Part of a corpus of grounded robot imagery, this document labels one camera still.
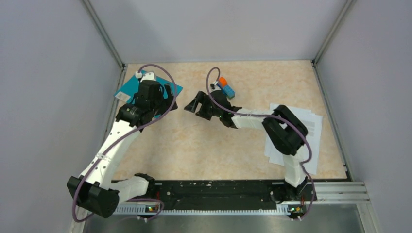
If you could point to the aluminium frame profile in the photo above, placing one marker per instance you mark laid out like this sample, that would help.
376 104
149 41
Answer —
341 193

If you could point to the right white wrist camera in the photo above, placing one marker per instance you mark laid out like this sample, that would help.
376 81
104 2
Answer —
215 85

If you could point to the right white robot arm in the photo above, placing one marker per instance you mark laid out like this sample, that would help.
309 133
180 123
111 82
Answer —
286 132

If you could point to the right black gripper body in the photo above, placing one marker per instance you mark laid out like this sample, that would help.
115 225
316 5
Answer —
216 113

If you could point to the blue orange toy car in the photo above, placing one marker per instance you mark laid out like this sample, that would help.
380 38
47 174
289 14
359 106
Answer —
226 88

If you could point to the white slotted cable duct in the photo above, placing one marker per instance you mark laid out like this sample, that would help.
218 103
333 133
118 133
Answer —
140 209

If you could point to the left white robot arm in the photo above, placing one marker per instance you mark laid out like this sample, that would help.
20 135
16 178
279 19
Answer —
94 189

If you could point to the teal and black folder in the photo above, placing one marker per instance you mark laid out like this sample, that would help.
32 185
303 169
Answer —
127 91

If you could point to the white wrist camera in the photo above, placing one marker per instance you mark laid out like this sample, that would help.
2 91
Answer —
145 76
215 85

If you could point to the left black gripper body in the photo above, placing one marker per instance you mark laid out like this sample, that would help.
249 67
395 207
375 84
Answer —
158 104

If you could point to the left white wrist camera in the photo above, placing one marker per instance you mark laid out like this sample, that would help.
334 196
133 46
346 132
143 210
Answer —
145 76

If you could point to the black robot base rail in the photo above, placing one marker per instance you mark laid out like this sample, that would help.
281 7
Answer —
229 195

